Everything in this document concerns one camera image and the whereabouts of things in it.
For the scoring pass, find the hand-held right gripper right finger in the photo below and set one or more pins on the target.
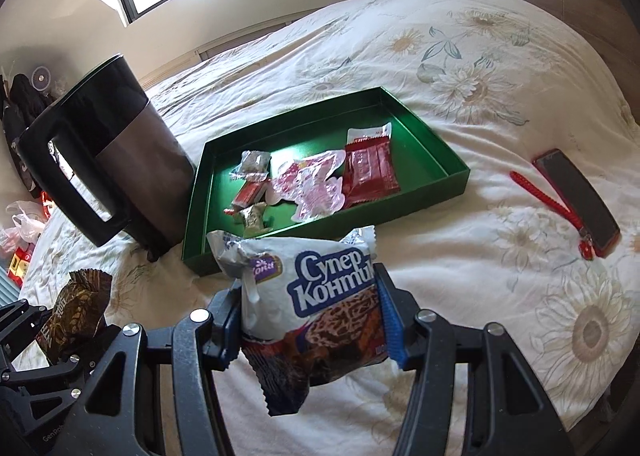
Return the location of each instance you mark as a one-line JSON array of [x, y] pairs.
[[390, 331]]

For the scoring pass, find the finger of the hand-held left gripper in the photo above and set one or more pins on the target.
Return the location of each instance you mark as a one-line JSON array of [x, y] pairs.
[[17, 326], [75, 373]]

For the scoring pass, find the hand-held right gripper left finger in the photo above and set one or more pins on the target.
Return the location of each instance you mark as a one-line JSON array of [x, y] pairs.
[[232, 331]]

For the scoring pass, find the brown snack packet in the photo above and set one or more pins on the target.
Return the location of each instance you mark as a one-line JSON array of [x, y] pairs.
[[75, 306]]

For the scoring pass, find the white purple cookie packet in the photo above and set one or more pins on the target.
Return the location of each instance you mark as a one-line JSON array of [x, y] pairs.
[[310, 316]]

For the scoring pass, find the green white candy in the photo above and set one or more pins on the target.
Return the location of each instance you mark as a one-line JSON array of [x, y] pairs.
[[254, 218]]

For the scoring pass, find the small red candy packet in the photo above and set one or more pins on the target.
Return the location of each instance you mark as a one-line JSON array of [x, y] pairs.
[[248, 196]]

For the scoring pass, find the dark red bar packet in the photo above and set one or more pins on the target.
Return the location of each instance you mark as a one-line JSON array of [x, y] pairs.
[[372, 175]]

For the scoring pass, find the pink cartoon character packet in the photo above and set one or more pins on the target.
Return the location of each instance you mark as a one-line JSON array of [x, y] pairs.
[[312, 186]]

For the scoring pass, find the clear candy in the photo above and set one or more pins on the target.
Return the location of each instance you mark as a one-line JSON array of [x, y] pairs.
[[255, 163]]

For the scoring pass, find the green cardboard box tray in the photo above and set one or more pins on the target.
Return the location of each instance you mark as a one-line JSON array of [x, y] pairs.
[[415, 145]]

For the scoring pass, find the light blue radiator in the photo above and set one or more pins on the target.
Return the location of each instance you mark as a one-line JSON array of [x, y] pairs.
[[9, 288]]

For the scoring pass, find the pink plastic bag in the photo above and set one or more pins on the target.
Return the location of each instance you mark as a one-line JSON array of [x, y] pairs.
[[9, 243]]

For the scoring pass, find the white plastic bag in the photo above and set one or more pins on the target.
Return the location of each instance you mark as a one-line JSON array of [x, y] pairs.
[[27, 221]]

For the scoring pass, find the black camouflage jacket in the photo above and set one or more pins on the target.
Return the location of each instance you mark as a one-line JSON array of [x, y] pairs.
[[12, 135]]

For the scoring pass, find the black steel electric kettle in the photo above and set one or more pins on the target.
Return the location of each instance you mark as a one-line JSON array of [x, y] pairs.
[[140, 160]]

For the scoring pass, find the red-cased smartphone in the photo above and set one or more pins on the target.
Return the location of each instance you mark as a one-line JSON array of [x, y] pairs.
[[580, 201]]

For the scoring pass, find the small white fan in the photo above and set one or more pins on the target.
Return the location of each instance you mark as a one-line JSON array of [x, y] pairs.
[[41, 77]]

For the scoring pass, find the wooden slatted cabinet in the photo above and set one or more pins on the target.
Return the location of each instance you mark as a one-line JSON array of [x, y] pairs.
[[210, 50]]

